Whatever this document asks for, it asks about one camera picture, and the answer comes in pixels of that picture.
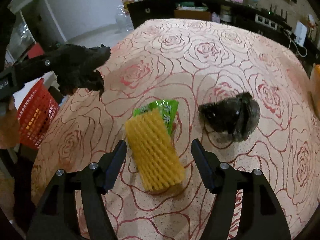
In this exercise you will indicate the red chair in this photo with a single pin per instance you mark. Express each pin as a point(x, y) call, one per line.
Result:
point(35, 50)

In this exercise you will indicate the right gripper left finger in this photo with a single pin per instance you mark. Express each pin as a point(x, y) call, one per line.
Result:
point(118, 156)

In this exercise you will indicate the rose pattern tablecloth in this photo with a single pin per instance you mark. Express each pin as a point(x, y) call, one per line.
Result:
point(193, 62)

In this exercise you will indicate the yellow foam fruit net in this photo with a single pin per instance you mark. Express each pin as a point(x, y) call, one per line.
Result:
point(153, 151)

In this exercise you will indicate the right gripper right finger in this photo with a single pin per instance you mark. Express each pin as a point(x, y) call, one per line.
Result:
point(206, 163)

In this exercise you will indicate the clear large water jug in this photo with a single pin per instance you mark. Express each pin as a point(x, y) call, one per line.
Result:
point(123, 20)

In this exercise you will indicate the black tv cabinet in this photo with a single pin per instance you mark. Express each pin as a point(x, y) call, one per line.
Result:
point(260, 21)

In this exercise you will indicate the small black bag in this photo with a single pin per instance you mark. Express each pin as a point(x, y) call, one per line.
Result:
point(236, 116)

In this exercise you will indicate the red plastic mesh basket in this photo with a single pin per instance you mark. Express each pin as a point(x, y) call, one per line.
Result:
point(35, 114)

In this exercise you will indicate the large black bag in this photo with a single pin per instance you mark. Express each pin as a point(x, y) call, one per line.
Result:
point(77, 67)

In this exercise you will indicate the glass bowl of oranges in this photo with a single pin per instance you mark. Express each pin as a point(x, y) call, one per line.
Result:
point(315, 84)

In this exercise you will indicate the person left hand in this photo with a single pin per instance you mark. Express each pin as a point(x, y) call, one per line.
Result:
point(9, 128)

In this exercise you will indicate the white router box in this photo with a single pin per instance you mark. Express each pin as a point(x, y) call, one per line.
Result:
point(300, 33)

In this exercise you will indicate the green peanut snack packet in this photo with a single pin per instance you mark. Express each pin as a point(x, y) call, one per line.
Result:
point(166, 108)

